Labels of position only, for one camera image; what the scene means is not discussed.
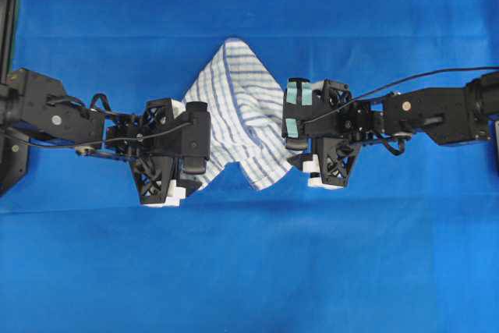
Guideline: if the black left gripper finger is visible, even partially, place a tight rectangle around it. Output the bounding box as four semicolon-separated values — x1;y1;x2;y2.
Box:
132;156;203;208
142;98;186;130

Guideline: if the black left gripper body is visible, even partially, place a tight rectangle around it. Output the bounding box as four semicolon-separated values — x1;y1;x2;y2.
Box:
104;114;183;159

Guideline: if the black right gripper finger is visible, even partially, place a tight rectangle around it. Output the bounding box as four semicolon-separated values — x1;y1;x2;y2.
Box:
288;137;358;189
312;80;352;115

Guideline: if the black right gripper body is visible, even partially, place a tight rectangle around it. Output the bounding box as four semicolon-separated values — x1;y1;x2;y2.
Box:
303;97;385;142

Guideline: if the blue striped white towel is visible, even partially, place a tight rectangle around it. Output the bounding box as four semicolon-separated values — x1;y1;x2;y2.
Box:
182;38;293;190

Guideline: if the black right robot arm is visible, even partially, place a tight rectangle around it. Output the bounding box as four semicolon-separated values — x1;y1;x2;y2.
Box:
281;66;498;190

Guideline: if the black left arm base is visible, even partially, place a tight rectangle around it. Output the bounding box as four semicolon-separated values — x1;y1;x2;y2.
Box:
1;129;30;196

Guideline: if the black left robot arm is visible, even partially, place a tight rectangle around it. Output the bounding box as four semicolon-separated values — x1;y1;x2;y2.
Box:
1;69;211;207

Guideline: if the blue table cloth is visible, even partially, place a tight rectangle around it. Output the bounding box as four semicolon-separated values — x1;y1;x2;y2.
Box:
1;0;498;332

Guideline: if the black right camera cable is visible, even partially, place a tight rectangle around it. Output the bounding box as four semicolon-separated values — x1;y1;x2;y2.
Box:
307;66;499;125

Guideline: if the black camera cable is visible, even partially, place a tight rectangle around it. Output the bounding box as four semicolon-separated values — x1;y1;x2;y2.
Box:
307;66;499;125
11;123;196;152

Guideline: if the black left camera cable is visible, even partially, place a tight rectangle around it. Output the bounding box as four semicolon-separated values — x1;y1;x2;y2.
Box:
11;123;196;152

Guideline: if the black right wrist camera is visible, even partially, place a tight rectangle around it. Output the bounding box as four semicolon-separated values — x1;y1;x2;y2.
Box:
282;77;324;151

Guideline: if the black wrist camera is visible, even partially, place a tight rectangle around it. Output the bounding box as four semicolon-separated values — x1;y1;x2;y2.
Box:
172;101;211;175
282;77;324;151

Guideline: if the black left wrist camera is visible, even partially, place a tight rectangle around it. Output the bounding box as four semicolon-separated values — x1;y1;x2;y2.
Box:
172;101;211;175

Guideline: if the black frame post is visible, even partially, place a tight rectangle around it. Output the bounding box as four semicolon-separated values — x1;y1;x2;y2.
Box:
0;0;19;83

